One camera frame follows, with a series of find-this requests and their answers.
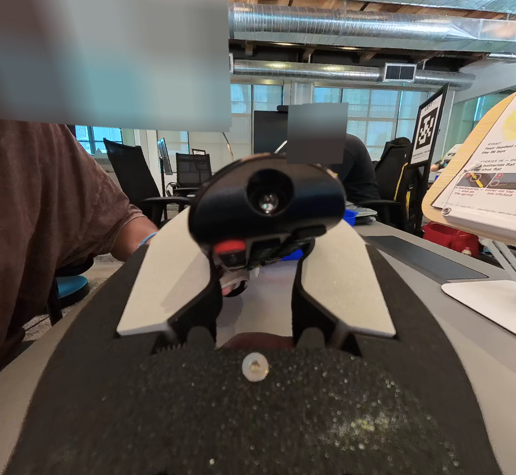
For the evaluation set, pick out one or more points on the monitor on stand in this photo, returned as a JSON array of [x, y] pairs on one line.
[[165, 156]]

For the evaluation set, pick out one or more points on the black framed tag sign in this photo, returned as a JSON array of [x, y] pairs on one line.
[[429, 128]]

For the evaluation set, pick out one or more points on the grey desk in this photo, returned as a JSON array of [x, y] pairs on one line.
[[463, 362]]

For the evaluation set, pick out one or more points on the black remote control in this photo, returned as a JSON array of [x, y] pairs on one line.
[[225, 200]]

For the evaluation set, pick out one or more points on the blue bin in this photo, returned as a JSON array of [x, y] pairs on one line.
[[350, 216]]

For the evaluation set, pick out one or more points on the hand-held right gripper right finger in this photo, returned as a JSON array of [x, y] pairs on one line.
[[346, 281]]

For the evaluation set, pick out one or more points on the teal stool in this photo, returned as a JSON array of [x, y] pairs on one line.
[[72, 287]]

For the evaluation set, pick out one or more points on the chair with black yellow jacket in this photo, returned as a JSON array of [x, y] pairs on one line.
[[399, 184]]

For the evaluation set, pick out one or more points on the person's brown shirt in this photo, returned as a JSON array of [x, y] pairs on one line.
[[40, 200]]

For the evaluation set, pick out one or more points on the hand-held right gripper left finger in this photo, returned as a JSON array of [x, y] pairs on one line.
[[161, 281]]

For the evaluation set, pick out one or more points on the ceiling vent grille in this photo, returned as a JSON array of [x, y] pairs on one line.
[[399, 72]]

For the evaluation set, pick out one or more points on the blue wristband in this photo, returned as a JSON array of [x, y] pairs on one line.
[[147, 239]]

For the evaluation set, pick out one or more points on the large black screen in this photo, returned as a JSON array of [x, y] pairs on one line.
[[268, 132]]

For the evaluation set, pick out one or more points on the black mesh office chair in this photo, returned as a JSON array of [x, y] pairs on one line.
[[193, 170]]

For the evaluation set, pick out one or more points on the person's left forearm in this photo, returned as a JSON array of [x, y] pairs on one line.
[[133, 237]]

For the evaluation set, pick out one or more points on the white instruction sheet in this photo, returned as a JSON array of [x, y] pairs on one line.
[[483, 168]]

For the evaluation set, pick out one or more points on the red bin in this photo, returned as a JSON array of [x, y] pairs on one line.
[[443, 237]]

